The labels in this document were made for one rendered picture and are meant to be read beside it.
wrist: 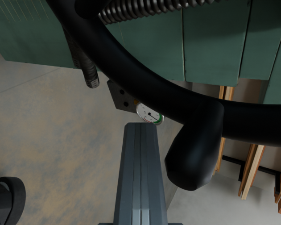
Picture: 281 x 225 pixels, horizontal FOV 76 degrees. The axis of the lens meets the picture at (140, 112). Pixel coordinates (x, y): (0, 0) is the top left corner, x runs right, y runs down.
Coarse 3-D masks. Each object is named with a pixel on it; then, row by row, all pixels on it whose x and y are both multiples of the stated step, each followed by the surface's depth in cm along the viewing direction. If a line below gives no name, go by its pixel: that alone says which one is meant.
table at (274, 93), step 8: (280, 48) 24; (280, 56) 24; (280, 64) 25; (272, 72) 26; (280, 72) 25; (264, 80) 35; (272, 80) 26; (280, 80) 26; (264, 88) 31; (272, 88) 27; (280, 88) 27; (264, 96) 29; (272, 96) 28; (280, 96) 27
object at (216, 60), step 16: (224, 0) 23; (240, 0) 22; (192, 16) 26; (208, 16) 25; (224, 16) 24; (240, 16) 24; (192, 32) 28; (208, 32) 27; (224, 32) 26; (240, 32) 25; (192, 48) 29; (208, 48) 28; (224, 48) 27; (240, 48) 26; (192, 64) 31; (208, 64) 30; (224, 64) 28; (240, 64) 28; (192, 80) 33; (208, 80) 32; (224, 80) 30
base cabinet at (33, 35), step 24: (0, 0) 46; (24, 0) 42; (0, 24) 54; (24, 24) 48; (48, 24) 43; (120, 24) 33; (144, 24) 31; (168, 24) 29; (0, 48) 64; (24, 48) 56; (48, 48) 49; (144, 48) 34; (168, 48) 32; (168, 72) 35
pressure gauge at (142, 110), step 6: (138, 102) 35; (138, 108) 36; (144, 108) 36; (150, 108) 35; (138, 114) 37; (144, 114) 37; (156, 114) 35; (144, 120) 38; (150, 120) 37; (156, 120) 36; (162, 120) 35
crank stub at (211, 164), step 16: (208, 112) 11; (192, 128) 10; (208, 128) 10; (176, 144) 9; (192, 144) 9; (208, 144) 9; (176, 160) 9; (192, 160) 8; (208, 160) 8; (176, 176) 9; (192, 176) 8; (208, 176) 8
